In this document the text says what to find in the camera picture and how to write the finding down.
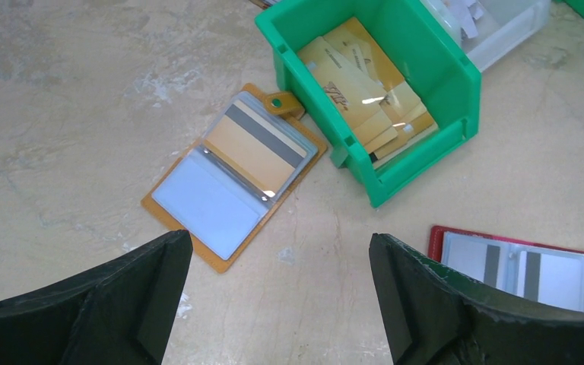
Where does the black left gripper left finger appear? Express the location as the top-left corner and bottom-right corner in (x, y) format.
(0, 230), (192, 364)

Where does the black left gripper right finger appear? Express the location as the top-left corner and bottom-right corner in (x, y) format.
(369, 233), (584, 364)

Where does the silver stripe card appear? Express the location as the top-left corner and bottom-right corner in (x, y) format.
(516, 250), (584, 312)
(441, 232), (507, 290)

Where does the red card holder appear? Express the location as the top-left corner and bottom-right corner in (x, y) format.
(427, 225), (584, 312)

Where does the tan open card holder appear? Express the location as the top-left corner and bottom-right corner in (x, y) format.
(141, 83), (327, 273)

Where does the green bin with gold cards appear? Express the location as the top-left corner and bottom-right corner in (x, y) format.
(255, 1), (481, 207)

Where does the silver VIP card stack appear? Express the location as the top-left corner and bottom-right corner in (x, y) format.
(443, 0), (484, 39)

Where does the white plastic bin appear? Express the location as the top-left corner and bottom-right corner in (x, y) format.
(422, 0), (551, 72)

